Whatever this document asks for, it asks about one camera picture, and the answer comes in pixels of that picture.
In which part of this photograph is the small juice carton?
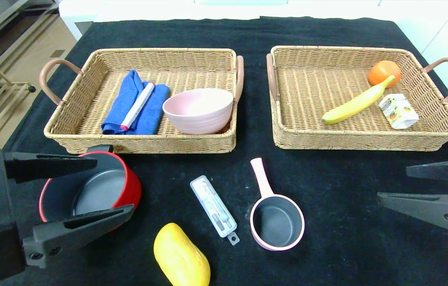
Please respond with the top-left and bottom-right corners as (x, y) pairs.
(379, 93), (419, 130)

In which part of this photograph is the pink bowl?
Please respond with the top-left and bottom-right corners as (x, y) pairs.
(162, 88), (234, 135)

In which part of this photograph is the pink saucepan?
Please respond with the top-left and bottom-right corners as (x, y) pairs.
(250, 157), (305, 251)

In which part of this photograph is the yellow banana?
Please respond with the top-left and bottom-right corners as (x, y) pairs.
(322, 75), (395, 125)

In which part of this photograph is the wooden rack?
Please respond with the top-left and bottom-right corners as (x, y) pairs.
(0, 60), (37, 151)

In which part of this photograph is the orange fruit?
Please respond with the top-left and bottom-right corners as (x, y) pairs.
(368, 60), (401, 88)

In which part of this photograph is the white marker pen pink cap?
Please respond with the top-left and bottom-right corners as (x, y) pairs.
(120, 82), (155, 131)

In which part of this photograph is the blue folded towel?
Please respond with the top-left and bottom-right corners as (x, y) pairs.
(101, 70), (171, 135)

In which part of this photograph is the yellow mango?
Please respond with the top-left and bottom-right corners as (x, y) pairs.
(153, 222), (211, 286)

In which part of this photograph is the clear plastic thermometer case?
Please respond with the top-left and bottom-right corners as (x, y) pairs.
(190, 175), (240, 246)

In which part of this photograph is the black tablecloth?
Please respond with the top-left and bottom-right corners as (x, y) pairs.
(0, 16), (448, 286)

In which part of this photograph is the red pot with black handles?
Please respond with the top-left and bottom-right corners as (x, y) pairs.
(39, 145), (142, 235)

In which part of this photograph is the wicker basket with brown handles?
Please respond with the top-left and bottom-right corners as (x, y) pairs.
(39, 48), (244, 155)
(266, 45), (448, 152)

